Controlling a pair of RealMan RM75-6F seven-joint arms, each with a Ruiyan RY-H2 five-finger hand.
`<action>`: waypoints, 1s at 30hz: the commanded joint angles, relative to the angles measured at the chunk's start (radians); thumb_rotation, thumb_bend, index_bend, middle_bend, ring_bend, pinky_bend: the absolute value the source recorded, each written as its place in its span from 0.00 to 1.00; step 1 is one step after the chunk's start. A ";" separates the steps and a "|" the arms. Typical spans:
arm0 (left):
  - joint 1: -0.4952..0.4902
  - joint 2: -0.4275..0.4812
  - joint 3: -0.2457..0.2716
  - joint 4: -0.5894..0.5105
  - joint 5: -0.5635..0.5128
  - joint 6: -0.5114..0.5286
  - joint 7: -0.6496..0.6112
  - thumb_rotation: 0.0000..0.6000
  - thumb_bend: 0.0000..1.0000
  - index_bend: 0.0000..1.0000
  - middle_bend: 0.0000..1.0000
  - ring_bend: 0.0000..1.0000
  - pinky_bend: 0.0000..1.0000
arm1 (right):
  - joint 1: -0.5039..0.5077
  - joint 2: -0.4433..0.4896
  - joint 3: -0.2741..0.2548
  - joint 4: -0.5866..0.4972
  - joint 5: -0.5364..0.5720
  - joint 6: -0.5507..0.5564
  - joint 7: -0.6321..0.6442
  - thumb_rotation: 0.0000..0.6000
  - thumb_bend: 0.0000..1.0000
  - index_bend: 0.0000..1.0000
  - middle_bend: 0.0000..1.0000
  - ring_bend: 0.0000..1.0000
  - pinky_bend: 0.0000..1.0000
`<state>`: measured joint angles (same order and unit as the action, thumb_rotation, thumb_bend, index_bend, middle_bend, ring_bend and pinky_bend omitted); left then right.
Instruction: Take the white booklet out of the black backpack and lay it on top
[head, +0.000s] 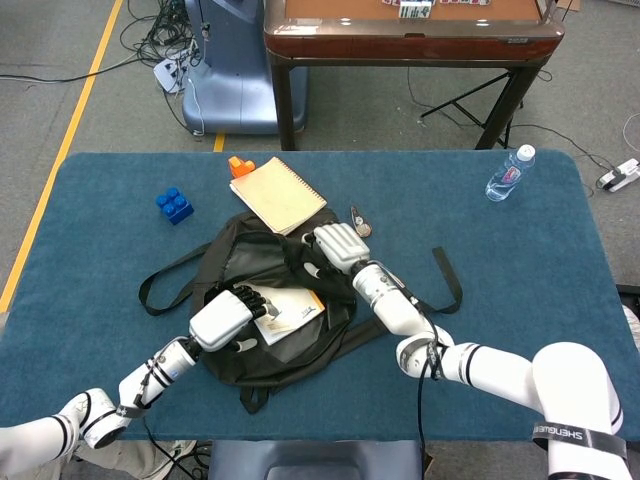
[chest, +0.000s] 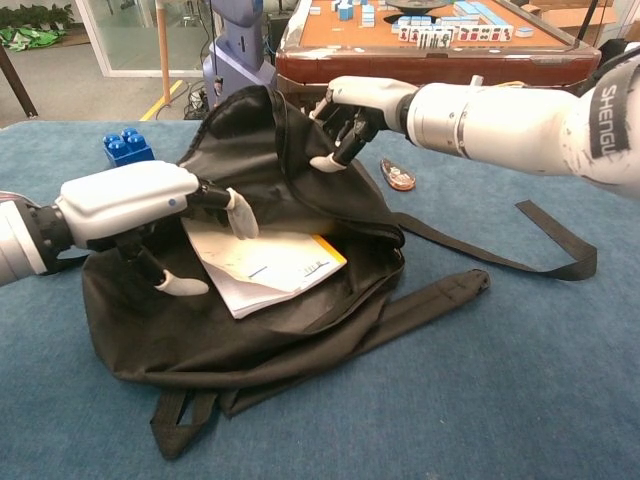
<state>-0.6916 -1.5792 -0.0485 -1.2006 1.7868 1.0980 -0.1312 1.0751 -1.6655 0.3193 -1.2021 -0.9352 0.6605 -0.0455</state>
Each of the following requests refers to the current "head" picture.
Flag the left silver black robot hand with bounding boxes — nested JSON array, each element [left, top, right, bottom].
[[188, 283, 281, 354]]

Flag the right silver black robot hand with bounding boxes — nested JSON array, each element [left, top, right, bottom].
[[301, 223, 371, 280]]

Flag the white booklet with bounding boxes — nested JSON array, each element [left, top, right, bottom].
[[234, 283, 326, 347]]

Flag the black fabric backpack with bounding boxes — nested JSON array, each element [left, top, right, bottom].
[[138, 208, 464, 415]]

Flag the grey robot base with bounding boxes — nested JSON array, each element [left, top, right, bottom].
[[207, 439, 425, 480]]

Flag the beige spiral notebook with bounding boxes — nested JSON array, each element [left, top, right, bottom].
[[228, 156, 329, 236]]

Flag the blue building block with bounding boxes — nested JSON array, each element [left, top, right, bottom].
[[155, 187, 196, 226]]

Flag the orange building block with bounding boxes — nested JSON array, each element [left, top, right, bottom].
[[227, 156, 257, 180]]

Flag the blue felt table cloth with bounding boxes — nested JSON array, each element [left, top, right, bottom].
[[0, 151, 627, 444]]

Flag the clear plastic water bottle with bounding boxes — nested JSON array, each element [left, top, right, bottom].
[[484, 144, 537, 203]]

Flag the brown mahjong table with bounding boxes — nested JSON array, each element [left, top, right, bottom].
[[263, 0, 566, 151]]

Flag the white power strip with plugs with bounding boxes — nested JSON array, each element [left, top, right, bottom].
[[152, 47, 201, 94]]

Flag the standing mahjong tile row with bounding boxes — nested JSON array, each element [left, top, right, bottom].
[[398, 0, 434, 20]]

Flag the small metal keychain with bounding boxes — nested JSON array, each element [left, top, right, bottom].
[[349, 204, 374, 237]]

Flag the blue-grey machine pedestal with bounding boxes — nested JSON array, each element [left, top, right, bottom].
[[181, 0, 309, 136]]

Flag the long black floor cable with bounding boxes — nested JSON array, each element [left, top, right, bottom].
[[407, 67, 609, 174]]

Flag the black cable tangle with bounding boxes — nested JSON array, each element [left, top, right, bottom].
[[119, 0, 206, 96]]

